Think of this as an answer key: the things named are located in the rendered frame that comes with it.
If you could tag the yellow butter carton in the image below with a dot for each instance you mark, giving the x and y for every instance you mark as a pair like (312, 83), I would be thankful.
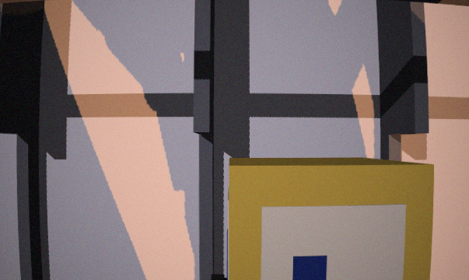
(329, 219)

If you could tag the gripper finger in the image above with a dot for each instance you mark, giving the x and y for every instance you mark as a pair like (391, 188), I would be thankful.
(218, 277)

